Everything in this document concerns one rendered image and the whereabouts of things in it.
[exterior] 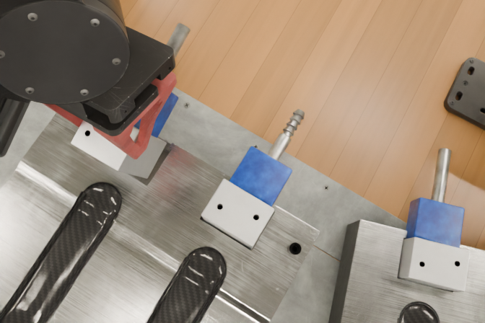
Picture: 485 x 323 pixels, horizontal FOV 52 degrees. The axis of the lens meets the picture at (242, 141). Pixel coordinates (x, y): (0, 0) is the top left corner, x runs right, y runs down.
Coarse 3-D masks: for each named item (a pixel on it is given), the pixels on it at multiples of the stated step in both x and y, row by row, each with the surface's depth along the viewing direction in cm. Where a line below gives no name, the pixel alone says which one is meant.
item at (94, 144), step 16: (176, 32) 42; (176, 48) 42; (176, 96) 42; (160, 112) 41; (80, 128) 40; (160, 128) 42; (80, 144) 40; (96, 144) 39; (112, 144) 39; (160, 144) 43; (112, 160) 39; (128, 160) 39; (144, 160) 42; (144, 176) 43
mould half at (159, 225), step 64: (64, 128) 45; (0, 192) 44; (64, 192) 44; (128, 192) 44; (192, 192) 44; (0, 256) 43; (128, 256) 43; (256, 256) 43; (64, 320) 42; (128, 320) 42; (256, 320) 42
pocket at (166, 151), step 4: (164, 140) 47; (168, 144) 47; (164, 148) 47; (168, 148) 47; (164, 152) 48; (168, 152) 47; (160, 156) 48; (164, 156) 48; (160, 160) 47; (164, 160) 47; (156, 164) 47; (160, 164) 47; (156, 168) 47; (152, 172) 47; (132, 176) 47; (136, 176) 47; (152, 176) 47; (140, 180) 47; (144, 180) 47; (148, 180) 47; (144, 184) 47; (148, 184) 47
